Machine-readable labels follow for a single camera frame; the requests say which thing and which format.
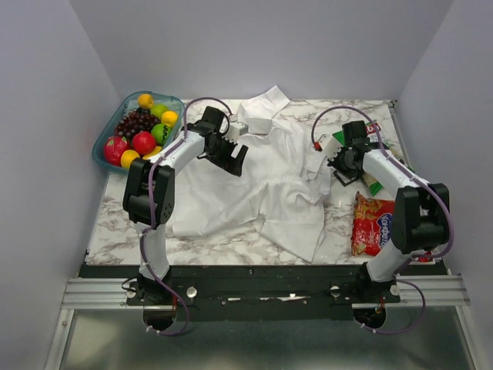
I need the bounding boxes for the yellow lemon right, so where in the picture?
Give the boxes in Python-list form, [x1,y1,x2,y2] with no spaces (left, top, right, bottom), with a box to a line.
[160,110,179,128]

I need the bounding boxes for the yellow lemon at basket back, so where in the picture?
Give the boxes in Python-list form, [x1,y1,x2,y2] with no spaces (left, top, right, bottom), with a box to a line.
[137,93,154,110]

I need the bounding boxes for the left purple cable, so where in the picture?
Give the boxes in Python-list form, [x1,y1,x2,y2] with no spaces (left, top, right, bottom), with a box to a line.
[138,96,234,337]

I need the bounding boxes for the blue plastic fruit basket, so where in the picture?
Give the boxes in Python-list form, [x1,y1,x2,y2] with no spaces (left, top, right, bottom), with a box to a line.
[92,90,185,174]

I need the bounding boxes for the red snack bag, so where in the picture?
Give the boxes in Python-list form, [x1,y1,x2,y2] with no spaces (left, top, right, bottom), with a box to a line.
[351,192,394,257]

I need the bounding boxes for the red apple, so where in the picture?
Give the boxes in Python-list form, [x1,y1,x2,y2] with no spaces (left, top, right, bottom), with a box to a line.
[132,131,156,156]

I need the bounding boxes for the orange fruit front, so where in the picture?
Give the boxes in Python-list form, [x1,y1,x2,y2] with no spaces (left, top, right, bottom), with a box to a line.
[120,150,141,169]

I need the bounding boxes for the green apple back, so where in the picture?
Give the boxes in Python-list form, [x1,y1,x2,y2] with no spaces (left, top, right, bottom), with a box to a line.
[150,104,169,119]

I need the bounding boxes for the aluminium rail frame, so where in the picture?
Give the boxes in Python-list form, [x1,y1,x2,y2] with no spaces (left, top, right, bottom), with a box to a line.
[45,275,490,369]

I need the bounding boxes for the green cassava chips bag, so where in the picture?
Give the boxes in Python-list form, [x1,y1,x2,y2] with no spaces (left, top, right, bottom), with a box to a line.
[342,121,416,196]

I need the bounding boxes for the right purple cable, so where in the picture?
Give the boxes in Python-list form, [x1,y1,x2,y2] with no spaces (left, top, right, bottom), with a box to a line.
[310,105,456,335]

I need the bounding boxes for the red dragon fruit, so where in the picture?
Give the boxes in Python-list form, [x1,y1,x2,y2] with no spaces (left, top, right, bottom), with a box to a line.
[103,136,130,167]

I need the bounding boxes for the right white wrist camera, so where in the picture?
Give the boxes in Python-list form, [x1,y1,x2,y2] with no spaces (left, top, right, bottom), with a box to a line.
[314,134,343,162]

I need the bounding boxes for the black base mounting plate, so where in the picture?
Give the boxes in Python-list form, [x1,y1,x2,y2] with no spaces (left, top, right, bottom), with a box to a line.
[78,263,449,326]

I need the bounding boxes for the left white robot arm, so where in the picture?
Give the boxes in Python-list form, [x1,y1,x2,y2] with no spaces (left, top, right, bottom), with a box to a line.
[122,106,248,304]

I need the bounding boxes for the purple grape bunch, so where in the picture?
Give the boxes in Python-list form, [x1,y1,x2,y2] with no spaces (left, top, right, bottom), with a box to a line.
[113,108,160,140]

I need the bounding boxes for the purple cable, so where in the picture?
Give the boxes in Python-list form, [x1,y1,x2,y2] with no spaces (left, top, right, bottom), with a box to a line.
[310,105,456,335]
[138,96,234,337]

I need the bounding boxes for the yellow banana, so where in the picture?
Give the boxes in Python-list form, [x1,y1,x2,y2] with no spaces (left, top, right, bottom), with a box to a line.
[142,146,162,160]

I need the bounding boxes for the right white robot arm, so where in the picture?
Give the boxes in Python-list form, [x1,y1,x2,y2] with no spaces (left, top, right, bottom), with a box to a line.
[320,121,454,302]

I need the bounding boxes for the green lime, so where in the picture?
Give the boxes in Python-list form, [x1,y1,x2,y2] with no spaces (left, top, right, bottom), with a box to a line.
[151,123,171,146]

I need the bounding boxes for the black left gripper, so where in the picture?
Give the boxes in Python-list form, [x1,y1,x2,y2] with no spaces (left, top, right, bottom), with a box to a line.
[206,133,248,177]

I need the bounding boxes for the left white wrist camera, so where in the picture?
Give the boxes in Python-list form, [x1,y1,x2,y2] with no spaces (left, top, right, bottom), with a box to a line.
[223,122,249,143]

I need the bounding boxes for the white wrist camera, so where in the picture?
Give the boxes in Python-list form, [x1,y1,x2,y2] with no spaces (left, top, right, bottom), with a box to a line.
[314,134,343,162]
[223,122,249,143]

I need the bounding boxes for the white shirt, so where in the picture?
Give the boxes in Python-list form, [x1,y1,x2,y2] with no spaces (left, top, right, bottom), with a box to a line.
[168,86,330,262]

